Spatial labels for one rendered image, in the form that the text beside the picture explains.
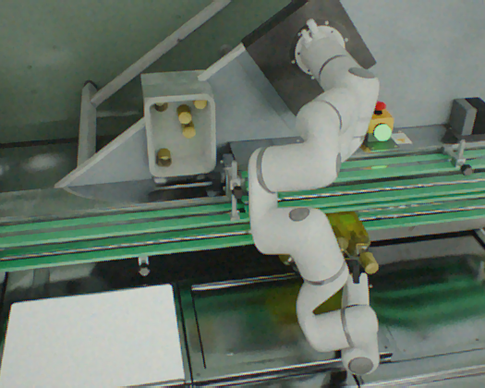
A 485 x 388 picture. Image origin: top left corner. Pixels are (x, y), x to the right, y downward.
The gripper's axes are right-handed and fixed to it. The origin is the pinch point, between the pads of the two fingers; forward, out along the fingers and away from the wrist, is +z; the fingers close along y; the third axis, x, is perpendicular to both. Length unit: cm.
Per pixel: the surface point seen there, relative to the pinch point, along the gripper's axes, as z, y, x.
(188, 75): 37, 33, 43
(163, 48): 85, 22, 59
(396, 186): 30.6, 6.1, -14.2
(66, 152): 77, -17, 95
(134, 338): -13, -13, 50
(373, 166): 27.8, 13.4, -6.6
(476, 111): 44, 23, -35
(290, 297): 4.1, -13.1, 13.4
